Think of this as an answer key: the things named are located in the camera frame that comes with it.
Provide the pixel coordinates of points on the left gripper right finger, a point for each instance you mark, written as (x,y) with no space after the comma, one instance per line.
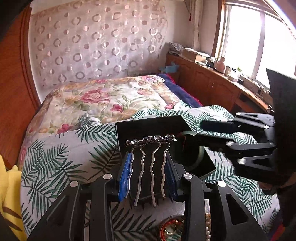
(212,211)

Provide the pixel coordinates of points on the red and gold bangle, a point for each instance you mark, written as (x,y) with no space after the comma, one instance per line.
(171,228)

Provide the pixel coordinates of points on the person's right hand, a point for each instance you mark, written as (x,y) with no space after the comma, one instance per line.
(291,181)

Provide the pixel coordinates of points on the navy blue blanket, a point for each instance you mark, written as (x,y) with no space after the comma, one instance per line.
(180,92)

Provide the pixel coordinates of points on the black square jewelry box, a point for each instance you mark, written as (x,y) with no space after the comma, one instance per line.
(171,125)

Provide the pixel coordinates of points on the window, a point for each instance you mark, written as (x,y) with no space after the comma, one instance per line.
(252,38)

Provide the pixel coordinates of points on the cardboard box on cabinet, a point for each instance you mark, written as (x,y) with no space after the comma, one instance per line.
(194,55)

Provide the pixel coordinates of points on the pink kettle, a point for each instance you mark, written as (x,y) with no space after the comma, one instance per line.
(220,65)

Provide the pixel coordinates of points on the green jade bangle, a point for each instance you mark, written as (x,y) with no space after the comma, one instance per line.
(187,151)

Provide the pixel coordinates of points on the yellow plush toy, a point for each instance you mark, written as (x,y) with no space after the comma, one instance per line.
(11,201)

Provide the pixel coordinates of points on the beige window drape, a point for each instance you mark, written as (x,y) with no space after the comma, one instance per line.
(195,9)

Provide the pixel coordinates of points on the floral quilt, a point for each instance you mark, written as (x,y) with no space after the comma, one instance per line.
(104,100)

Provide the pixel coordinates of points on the silver hair comb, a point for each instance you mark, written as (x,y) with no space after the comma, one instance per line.
(162,141)

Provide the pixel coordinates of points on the circle pattern sheer curtain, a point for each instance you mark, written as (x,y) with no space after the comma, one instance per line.
(85,40)

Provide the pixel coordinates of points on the blue paper bag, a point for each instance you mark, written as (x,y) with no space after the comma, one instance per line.
(173,68)

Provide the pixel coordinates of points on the wooden side cabinet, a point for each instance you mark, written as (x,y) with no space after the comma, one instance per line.
(213,88)

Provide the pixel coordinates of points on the palm leaf bedspread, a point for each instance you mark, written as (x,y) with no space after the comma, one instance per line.
(89,151)

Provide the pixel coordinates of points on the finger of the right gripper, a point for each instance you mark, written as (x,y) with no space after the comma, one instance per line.
(231,148)
(260,126)

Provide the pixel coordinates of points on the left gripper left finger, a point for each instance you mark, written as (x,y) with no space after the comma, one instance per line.
(65,219)

